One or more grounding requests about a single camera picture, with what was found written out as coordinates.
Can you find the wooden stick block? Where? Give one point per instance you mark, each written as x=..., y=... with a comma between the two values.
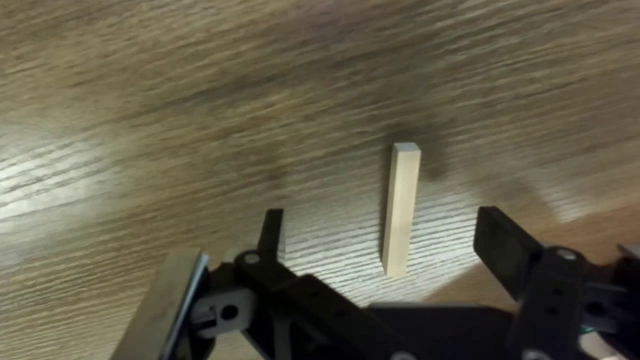
x=401, y=206

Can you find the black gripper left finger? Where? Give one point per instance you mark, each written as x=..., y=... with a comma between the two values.
x=270, y=257

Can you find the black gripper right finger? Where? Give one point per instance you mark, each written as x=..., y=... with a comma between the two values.
x=527, y=266

